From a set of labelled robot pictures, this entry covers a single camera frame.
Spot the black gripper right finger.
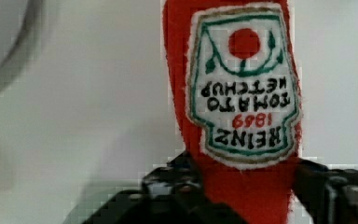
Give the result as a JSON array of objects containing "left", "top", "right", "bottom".
[{"left": 292, "top": 159, "right": 358, "bottom": 224}]

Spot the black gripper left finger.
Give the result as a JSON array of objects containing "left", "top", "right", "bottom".
[{"left": 82, "top": 152, "right": 246, "bottom": 224}]

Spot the red plush ketchup bottle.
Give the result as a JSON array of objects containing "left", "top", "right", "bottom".
[{"left": 162, "top": 0, "right": 301, "bottom": 224}]

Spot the large grey round plate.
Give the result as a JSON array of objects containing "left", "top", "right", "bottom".
[{"left": 0, "top": 0, "right": 46, "bottom": 92}]

